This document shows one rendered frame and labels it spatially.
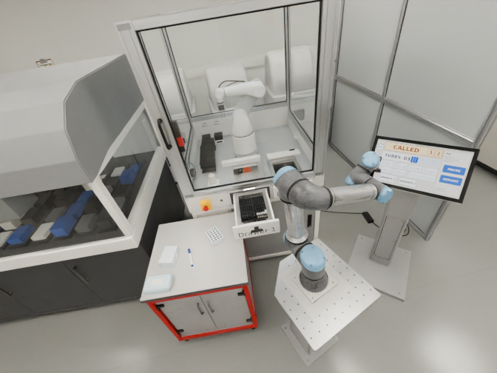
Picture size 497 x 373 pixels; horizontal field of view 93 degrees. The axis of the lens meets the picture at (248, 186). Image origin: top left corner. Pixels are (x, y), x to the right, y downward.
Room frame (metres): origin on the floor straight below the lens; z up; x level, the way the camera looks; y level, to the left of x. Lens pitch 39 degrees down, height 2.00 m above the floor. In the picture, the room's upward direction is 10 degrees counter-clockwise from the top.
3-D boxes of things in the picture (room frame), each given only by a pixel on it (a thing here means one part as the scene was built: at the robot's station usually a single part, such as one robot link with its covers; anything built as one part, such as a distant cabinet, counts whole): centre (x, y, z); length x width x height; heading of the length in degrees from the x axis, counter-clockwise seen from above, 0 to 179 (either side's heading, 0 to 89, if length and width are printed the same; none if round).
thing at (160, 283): (0.77, 0.61, 0.78); 0.15 x 0.10 x 0.04; 89
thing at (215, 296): (0.99, 0.40, 0.38); 0.62 x 0.58 x 0.76; 90
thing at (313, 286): (0.65, -0.26, 0.83); 0.15 x 0.15 x 0.10
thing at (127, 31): (1.78, -0.04, 1.47); 1.02 x 0.95 x 1.05; 90
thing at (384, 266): (1.09, -1.03, 0.51); 0.50 x 0.45 x 1.02; 141
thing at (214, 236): (1.06, 0.28, 0.78); 0.12 x 0.08 x 0.04; 26
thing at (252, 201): (1.18, 0.00, 0.87); 0.22 x 0.18 x 0.06; 0
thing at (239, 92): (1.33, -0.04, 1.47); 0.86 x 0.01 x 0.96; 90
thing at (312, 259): (0.66, -0.25, 0.95); 0.13 x 0.12 x 0.14; 17
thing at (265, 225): (0.98, -0.01, 0.87); 0.29 x 0.02 x 0.11; 90
